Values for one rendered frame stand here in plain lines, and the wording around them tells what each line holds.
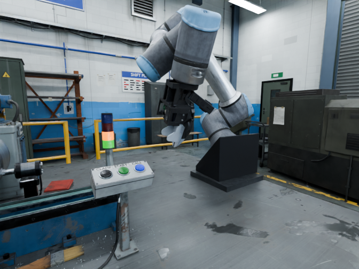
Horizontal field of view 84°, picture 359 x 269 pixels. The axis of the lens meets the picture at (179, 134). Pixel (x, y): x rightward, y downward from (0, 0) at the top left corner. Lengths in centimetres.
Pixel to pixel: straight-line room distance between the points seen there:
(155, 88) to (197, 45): 561
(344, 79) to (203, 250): 650
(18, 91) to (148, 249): 352
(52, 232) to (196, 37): 73
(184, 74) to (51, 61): 553
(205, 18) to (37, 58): 558
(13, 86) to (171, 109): 357
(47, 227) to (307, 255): 82
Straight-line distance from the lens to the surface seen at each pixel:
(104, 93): 603
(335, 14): 709
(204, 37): 50
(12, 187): 131
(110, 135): 111
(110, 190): 60
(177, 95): 53
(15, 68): 400
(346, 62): 699
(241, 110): 128
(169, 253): 73
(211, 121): 129
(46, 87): 587
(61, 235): 84
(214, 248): 75
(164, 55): 62
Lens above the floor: 126
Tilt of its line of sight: 8 degrees down
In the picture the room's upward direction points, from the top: straight up
